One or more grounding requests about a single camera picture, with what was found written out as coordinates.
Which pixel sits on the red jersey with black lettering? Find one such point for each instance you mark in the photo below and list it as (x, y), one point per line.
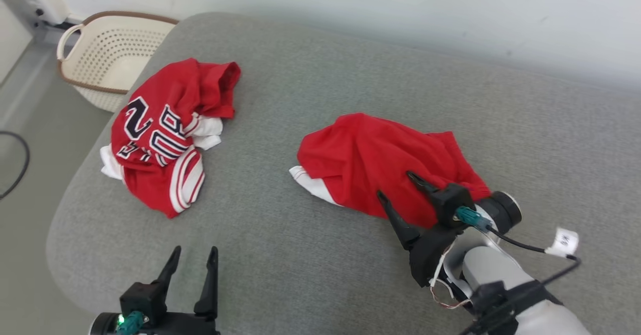
(180, 84)

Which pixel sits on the white wall box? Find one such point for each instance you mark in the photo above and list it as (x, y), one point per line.
(47, 2)

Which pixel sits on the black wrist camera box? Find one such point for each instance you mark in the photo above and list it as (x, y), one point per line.
(450, 200)
(142, 297)

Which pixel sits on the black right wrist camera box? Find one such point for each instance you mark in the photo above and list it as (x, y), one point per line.
(450, 200)

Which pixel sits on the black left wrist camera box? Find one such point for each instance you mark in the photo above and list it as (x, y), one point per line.
(142, 297)

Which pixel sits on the plain red white garment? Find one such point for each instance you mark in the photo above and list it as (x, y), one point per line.
(360, 159)

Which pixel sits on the cream perforated laundry basket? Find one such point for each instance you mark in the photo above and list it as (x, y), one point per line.
(115, 49)

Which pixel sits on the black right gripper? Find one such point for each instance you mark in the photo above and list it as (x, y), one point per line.
(430, 257)

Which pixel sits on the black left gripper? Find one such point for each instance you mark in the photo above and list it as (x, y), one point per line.
(190, 326)

